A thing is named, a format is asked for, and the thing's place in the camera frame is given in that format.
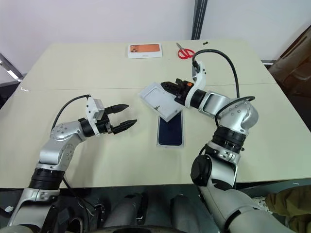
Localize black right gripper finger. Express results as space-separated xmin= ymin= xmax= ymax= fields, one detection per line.
xmin=160 ymin=81 xmax=180 ymax=97

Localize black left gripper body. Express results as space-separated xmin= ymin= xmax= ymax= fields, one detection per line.
xmin=96 ymin=114 xmax=116 ymax=135

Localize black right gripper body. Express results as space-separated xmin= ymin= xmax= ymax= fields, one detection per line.
xmin=173 ymin=78 xmax=194 ymax=106

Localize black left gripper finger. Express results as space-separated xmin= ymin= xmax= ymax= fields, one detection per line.
xmin=104 ymin=104 xmax=130 ymax=116
xmin=113 ymin=119 xmax=138 ymax=135

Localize white phone box lid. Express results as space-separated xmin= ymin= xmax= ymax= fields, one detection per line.
xmin=138 ymin=82 xmax=184 ymax=123

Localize white phone box base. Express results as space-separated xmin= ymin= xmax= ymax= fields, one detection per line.
xmin=155 ymin=110 xmax=186 ymax=149

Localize dark blue smartphone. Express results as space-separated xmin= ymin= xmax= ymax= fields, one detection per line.
xmin=157 ymin=111 xmax=184 ymax=146

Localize closed orange-print phone box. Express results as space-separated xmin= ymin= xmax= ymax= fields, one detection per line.
xmin=127 ymin=43 xmax=163 ymax=60

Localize dark rounded shape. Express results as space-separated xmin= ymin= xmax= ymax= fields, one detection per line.
xmin=108 ymin=193 xmax=149 ymax=228

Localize olive fabric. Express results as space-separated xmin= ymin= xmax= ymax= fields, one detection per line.
xmin=264 ymin=186 xmax=311 ymax=233

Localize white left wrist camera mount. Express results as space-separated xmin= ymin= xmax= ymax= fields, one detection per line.
xmin=85 ymin=96 xmax=105 ymax=135

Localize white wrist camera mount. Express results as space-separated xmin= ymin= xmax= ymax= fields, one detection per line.
xmin=185 ymin=60 xmax=207 ymax=109
xmin=85 ymin=96 xmax=105 ymax=135

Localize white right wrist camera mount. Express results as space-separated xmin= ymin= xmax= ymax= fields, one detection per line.
xmin=185 ymin=60 xmax=207 ymax=109

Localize red-handled scissors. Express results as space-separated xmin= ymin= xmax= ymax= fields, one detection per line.
xmin=175 ymin=42 xmax=196 ymax=60

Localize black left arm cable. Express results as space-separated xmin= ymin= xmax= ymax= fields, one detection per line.
xmin=51 ymin=94 xmax=91 ymax=130

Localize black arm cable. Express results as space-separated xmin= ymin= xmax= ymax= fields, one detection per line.
xmin=51 ymin=94 xmax=91 ymax=130
xmin=192 ymin=49 xmax=256 ymax=115

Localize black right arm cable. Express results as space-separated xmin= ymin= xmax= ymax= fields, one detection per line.
xmin=192 ymin=49 xmax=256 ymax=115

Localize dark vertical post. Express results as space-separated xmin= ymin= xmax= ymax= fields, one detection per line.
xmin=191 ymin=0 xmax=208 ymax=40

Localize grey metal frame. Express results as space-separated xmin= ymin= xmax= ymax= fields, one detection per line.
xmin=0 ymin=52 xmax=24 ymax=81

